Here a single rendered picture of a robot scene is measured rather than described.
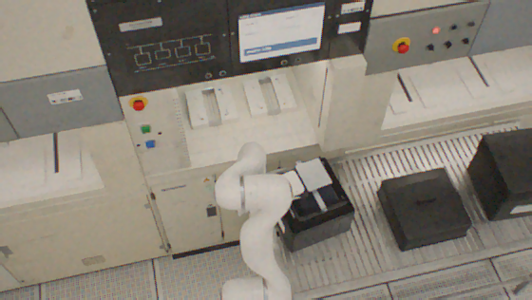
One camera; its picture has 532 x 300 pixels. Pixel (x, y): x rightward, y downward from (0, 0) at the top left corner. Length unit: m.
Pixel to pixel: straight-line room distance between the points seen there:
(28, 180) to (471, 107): 1.98
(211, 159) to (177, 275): 0.92
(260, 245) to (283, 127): 0.93
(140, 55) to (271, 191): 0.62
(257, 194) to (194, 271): 1.59
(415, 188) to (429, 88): 0.55
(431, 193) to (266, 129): 0.76
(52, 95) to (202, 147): 0.77
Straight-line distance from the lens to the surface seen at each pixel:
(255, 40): 1.88
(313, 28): 1.91
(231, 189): 1.59
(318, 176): 2.12
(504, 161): 2.43
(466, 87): 2.81
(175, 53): 1.86
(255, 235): 1.67
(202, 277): 3.12
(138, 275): 3.17
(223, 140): 2.47
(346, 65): 2.04
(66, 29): 1.77
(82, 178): 2.50
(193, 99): 2.58
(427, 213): 2.38
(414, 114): 2.64
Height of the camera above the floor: 2.89
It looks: 56 degrees down
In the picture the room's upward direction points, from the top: straight up
